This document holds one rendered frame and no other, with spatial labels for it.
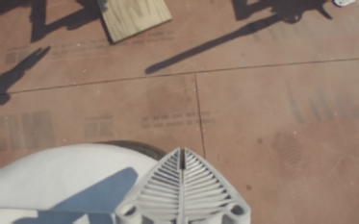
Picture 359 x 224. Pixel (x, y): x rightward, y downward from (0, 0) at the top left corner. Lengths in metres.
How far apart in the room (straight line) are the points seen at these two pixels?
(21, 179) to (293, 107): 0.87
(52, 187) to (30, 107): 0.65
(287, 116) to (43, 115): 1.10
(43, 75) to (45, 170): 0.65
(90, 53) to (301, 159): 1.07
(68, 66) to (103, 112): 0.30
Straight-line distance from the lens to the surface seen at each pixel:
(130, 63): 0.71
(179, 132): 0.58
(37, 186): 0.35
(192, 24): 0.78
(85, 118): 0.73
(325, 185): 0.86
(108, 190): 0.28
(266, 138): 0.68
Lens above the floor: 0.58
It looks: 82 degrees down
